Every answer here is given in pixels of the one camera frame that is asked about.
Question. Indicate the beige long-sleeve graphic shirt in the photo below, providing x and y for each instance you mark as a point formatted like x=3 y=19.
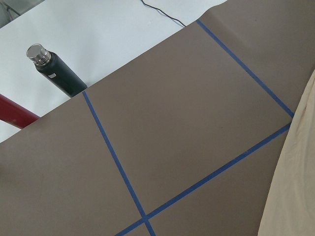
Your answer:
x=290 y=205

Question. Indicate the red cylindrical bottle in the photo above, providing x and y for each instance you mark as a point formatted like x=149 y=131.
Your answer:
x=14 y=114

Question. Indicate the brown table mat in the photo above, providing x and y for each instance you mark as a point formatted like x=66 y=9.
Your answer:
x=180 y=130

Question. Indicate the black steel-capped water bottle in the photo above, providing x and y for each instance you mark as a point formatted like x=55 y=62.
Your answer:
x=53 y=68

